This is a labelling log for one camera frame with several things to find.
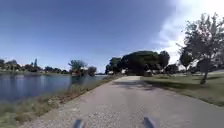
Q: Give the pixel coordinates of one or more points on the grey paved path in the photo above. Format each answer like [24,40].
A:
[123,103]

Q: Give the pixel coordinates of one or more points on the clump of large dark trees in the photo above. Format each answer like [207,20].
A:
[140,61]

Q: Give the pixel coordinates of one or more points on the tall thin-crowned tree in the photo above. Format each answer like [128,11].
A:
[203,36]

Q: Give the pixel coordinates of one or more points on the grass strip beside water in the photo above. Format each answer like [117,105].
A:
[30,110]

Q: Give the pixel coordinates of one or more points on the slim dark tree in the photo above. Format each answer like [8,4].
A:
[164,58]

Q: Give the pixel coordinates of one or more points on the small round-crowned tree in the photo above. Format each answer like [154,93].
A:
[186,59]

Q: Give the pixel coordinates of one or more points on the green shore tree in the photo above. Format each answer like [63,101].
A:
[77,65]

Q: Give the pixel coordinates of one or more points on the distant shore tree line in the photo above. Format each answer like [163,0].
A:
[26,67]

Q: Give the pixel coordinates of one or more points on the robot's own part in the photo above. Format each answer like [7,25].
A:
[78,124]
[149,123]

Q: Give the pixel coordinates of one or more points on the grass field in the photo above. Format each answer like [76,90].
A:
[186,85]

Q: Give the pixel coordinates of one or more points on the blue lake water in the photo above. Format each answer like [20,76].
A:
[33,86]

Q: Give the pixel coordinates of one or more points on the small round shore bush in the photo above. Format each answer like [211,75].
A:
[92,70]

